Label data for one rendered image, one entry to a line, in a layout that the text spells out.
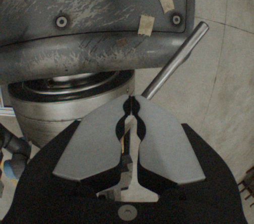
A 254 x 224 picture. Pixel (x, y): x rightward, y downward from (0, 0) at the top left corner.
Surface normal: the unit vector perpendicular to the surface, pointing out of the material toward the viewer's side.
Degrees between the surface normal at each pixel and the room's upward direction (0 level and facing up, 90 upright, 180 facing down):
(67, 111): 1
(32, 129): 29
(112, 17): 0
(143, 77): 0
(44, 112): 13
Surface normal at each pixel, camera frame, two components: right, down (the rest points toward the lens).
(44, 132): -0.05, 0.46
